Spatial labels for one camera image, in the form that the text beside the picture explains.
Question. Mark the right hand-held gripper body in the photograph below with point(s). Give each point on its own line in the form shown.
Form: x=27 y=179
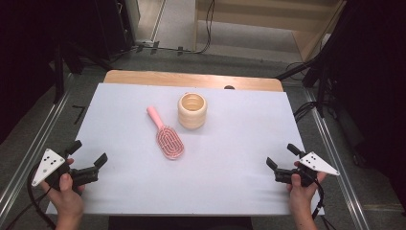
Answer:
x=316 y=163

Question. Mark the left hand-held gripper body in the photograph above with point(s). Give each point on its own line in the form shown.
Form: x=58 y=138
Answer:
x=48 y=164

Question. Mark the pink hairbrush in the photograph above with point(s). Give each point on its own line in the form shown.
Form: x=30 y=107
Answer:
x=170 y=145

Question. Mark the beige ribbed cup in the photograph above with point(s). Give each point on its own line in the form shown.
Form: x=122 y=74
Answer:
x=192 y=119

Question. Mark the person's right hand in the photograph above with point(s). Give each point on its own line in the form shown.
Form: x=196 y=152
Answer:
x=301 y=198

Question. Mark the person's left hand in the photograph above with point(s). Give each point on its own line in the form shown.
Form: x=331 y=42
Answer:
x=68 y=199

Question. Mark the white table board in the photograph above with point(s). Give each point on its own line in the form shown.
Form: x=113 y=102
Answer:
x=223 y=166

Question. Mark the black metal stand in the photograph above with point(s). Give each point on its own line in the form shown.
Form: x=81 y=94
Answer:
x=321 y=89
x=59 y=76

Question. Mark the dark round table grommet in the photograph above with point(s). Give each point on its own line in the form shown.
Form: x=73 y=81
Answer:
x=229 y=87

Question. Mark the black cabinet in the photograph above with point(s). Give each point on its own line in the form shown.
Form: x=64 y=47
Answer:
x=105 y=25

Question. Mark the beige wooden shelf unit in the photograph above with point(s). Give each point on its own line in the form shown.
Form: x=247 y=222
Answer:
x=255 y=19

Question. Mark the metal floor rail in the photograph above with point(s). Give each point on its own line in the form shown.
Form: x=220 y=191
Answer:
x=338 y=179
x=35 y=150

